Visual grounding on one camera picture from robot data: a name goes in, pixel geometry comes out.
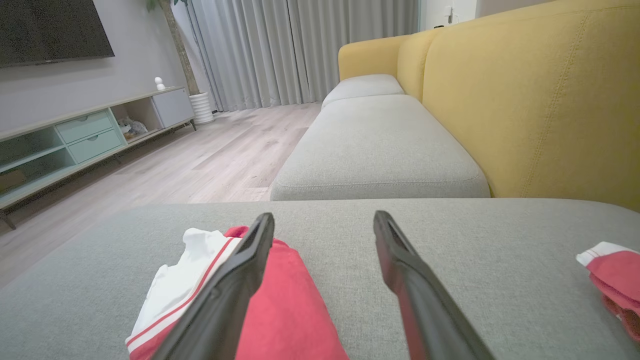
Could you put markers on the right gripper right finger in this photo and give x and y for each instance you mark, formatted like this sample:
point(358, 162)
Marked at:
point(420, 300)

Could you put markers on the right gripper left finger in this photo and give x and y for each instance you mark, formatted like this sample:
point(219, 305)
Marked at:
point(225, 300)

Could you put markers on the red jersey with striped trim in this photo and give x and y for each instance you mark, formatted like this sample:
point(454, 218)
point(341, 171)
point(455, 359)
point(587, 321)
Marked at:
point(290, 310)

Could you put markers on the red shorts with white stripe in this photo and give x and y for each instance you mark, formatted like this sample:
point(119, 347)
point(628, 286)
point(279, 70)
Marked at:
point(617, 280)

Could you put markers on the large grey sofa seat cushion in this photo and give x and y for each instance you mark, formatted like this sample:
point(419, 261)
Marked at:
point(325, 250)

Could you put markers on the medium grey sofa seat cushion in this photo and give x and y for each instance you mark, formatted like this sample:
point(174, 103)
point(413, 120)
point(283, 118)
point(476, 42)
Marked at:
point(380, 150)

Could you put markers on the white ribbed plant pot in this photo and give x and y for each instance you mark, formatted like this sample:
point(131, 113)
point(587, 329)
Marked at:
point(201, 107)

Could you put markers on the clutter in cabinet shelf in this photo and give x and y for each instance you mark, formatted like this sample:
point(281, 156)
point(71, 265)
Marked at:
point(132, 127)

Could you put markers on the long TV cabinet green drawers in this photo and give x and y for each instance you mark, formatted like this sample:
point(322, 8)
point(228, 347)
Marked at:
point(90, 135)

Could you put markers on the small grey sofa seat cushion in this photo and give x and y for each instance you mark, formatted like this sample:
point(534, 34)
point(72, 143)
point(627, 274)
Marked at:
point(362, 85)

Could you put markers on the small white figurine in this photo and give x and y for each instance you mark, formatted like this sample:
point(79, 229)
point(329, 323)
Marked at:
point(159, 84)

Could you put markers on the wide yellow sofa backrest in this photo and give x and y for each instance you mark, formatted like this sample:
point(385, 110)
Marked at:
point(540, 100)

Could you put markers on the narrow yellow sofa backrest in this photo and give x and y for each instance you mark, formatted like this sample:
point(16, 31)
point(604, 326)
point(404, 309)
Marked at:
point(412, 60)

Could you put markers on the brown box in cabinet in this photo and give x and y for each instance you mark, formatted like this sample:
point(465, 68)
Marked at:
point(10, 181)

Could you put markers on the yellow sofa armrest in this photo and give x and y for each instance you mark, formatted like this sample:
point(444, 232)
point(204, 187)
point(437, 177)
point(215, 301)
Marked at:
point(365, 57)

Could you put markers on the brown plant trunk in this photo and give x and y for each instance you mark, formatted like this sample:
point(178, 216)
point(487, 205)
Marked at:
point(181, 55)

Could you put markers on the grey pleated curtain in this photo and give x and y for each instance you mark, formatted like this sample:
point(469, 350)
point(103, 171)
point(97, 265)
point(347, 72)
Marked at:
point(280, 50)

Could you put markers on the black wall television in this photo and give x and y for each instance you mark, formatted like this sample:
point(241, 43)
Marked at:
point(50, 30)

